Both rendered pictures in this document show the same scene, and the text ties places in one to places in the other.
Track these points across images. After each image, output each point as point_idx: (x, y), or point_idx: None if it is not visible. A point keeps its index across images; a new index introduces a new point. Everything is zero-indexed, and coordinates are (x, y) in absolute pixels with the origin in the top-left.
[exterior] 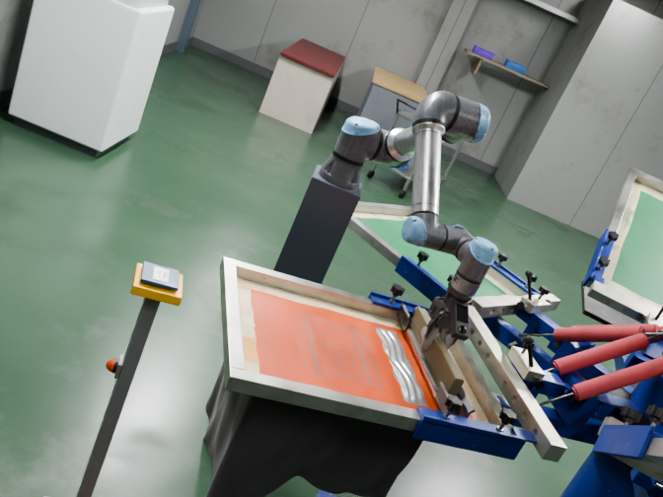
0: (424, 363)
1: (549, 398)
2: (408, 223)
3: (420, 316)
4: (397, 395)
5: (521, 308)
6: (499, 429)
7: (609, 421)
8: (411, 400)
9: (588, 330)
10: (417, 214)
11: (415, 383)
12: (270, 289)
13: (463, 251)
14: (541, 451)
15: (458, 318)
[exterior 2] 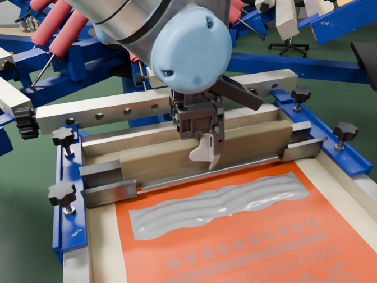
0: (228, 168)
1: (143, 86)
2: (196, 45)
3: (143, 160)
4: (308, 204)
5: (12, 67)
6: (299, 109)
7: (294, 22)
8: (300, 187)
9: (77, 20)
10: (170, 7)
11: (256, 183)
12: None
13: (201, 4)
14: (290, 88)
15: (242, 88)
